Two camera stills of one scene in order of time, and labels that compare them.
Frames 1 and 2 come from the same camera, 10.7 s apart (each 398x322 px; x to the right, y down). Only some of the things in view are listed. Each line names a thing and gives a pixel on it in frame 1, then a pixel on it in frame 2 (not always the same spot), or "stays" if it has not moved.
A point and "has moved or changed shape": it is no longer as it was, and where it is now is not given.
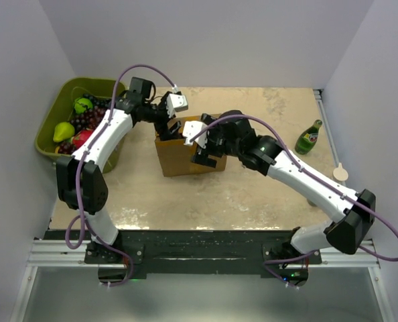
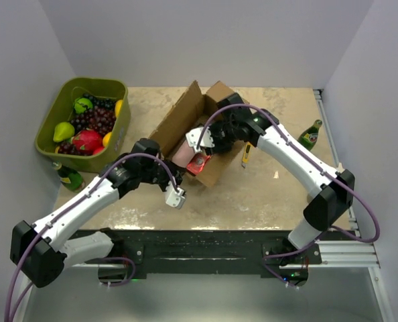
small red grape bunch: [66, 147] stays
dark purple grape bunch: [88, 119] stays
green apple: [82, 104] stays
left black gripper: [165, 133] -> [177, 172]
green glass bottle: [308, 138] stays
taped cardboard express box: [174, 157] has moved or changed shape
